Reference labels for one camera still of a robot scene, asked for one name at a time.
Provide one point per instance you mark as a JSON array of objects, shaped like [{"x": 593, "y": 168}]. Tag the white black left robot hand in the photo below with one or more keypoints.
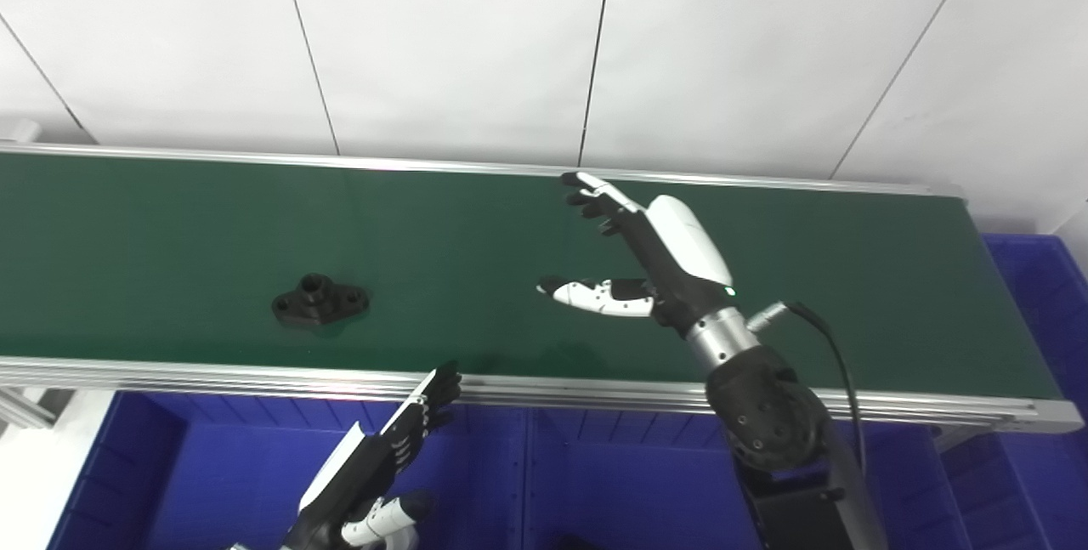
[{"x": 357, "y": 473}]

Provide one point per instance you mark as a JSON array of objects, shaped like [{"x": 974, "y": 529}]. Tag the blue plastic bin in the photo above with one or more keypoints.
[
  {"x": 1045, "y": 363},
  {"x": 637, "y": 490},
  {"x": 212, "y": 482}
]

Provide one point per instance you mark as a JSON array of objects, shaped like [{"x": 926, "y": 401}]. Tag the green conveyor belt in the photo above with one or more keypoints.
[
  {"x": 425, "y": 261},
  {"x": 595, "y": 393}
]

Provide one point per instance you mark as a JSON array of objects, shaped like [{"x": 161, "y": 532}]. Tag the white conveyor end piece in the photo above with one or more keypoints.
[{"x": 17, "y": 130}]

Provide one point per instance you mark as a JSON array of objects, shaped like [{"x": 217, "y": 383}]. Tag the black flanged part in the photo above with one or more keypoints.
[{"x": 319, "y": 305}]

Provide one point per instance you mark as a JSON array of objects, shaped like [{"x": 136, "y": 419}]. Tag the aluminium conveyor support bracket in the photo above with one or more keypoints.
[{"x": 30, "y": 410}]

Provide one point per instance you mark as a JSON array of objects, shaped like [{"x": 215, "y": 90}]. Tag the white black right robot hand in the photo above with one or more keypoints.
[{"x": 680, "y": 252}]

